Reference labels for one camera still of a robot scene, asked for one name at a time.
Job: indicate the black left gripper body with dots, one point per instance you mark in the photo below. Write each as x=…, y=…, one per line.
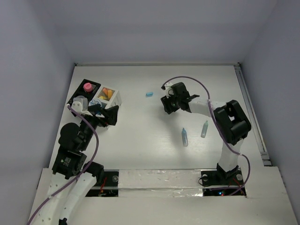
x=94, y=121

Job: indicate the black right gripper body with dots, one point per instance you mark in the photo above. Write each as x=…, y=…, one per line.
x=176, y=100

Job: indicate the blue slime jar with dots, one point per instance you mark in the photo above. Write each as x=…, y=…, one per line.
x=95, y=104

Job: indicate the amber highlighter cap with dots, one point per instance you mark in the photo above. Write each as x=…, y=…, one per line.
x=109, y=93

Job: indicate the orange highlighter cap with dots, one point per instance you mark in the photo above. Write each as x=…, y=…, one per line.
x=105, y=90

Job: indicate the clear jar of clips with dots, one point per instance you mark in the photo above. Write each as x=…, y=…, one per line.
x=80, y=96

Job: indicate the blue highlighter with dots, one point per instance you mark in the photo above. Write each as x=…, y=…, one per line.
x=184, y=137

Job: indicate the green highlighter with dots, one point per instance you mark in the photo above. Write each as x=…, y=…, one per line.
x=204, y=129

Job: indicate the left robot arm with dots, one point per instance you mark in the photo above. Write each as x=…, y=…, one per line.
x=74, y=172

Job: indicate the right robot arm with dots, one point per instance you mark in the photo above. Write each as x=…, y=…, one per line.
x=229, y=119

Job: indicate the white slotted organizer box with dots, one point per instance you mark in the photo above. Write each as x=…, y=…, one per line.
x=114, y=100

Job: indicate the black organizer box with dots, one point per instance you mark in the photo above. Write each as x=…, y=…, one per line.
x=80, y=91

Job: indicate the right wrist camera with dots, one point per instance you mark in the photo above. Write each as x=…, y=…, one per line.
x=168, y=89

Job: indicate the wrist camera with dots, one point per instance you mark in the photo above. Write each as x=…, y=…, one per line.
x=168, y=89
x=79, y=106

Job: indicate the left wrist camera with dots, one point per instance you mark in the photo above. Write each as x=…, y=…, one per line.
x=79, y=106

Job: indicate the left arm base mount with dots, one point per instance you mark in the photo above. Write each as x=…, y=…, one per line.
x=108, y=187

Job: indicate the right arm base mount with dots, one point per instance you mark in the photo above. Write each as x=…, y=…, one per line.
x=219, y=183

